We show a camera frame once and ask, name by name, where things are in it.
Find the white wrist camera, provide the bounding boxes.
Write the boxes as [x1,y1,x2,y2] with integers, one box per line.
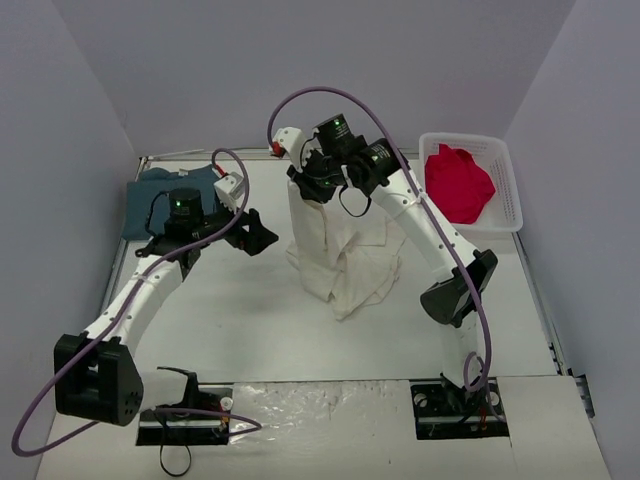
[270,127,308,170]
[214,172,245,213]

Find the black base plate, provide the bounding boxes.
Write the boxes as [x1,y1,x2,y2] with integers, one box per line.
[135,384,233,447]
[410,377,509,441]

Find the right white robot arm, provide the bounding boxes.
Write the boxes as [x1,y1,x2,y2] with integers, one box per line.
[272,114,498,413]

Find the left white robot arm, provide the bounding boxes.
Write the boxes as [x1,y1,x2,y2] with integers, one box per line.
[54,188,278,426]

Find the aluminium table rail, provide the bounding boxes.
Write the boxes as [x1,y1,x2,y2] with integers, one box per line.
[138,146,424,162]

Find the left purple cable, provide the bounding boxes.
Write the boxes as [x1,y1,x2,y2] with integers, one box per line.
[12,148,263,457]

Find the purple cable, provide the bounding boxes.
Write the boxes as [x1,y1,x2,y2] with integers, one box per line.
[267,87,494,392]
[12,148,263,457]

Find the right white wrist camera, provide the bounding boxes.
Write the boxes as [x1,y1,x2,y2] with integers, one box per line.
[270,127,308,170]

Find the folded teal t shirt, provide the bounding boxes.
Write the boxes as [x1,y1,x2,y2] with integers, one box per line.
[122,166,219,241]

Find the red t shirt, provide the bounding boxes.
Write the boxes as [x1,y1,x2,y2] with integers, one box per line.
[424,144,496,225]

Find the white plastic basket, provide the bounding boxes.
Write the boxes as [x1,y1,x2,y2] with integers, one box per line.
[419,132,523,236]

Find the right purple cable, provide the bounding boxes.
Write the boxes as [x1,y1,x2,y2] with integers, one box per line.
[267,87,494,392]

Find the white t shirt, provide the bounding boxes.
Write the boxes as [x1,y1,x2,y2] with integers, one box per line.
[286,181,406,321]

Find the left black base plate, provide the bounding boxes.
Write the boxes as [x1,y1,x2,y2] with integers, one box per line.
[135,384,233,447]

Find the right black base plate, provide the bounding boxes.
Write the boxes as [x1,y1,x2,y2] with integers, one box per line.
[410,377,509,441]

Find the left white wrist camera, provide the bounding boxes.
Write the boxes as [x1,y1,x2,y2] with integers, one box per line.
[214,172,245,213]

